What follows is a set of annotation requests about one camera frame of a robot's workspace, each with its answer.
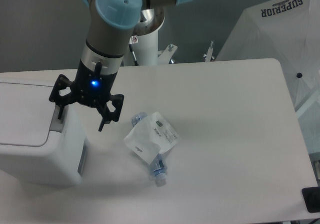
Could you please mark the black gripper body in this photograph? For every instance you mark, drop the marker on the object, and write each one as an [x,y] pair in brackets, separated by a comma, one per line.
[93,89]

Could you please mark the white trash can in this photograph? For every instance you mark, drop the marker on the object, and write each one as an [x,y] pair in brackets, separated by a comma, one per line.
[35,145]

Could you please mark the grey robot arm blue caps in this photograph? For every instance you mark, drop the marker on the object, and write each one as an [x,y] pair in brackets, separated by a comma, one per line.
[111,27]

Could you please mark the white plastic pouch bag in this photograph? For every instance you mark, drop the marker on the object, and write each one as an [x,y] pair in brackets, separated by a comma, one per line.
[151,135]

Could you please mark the clear plastic water bottle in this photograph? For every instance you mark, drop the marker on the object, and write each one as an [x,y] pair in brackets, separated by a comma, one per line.
[158,167]

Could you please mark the white umbrella with lettering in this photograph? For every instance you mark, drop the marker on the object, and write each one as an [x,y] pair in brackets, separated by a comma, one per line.
[286,30]

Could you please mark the black device at table edge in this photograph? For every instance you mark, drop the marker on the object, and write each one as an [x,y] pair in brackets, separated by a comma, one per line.
[311,198]

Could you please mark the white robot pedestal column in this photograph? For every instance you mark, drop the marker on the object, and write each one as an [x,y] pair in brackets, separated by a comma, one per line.
[145,33]

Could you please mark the white pedestal base frame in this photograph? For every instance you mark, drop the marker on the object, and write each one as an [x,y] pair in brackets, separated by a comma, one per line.
[136,55]

